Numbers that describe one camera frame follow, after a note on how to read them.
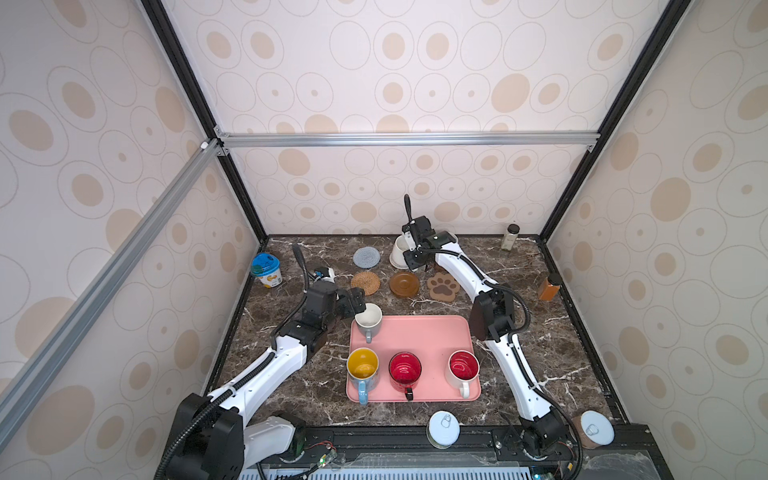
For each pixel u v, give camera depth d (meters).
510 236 1.12
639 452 0.73
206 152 0.84
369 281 1.06
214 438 0.39
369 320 0.92
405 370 0.85
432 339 0.92
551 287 0.97
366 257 1.13
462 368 0.85
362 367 0.84
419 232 0.85
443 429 0.71
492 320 0.66
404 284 1.06
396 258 1.06
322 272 0.74
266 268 0.97
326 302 0.64
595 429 0.71
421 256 0.81
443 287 1.04
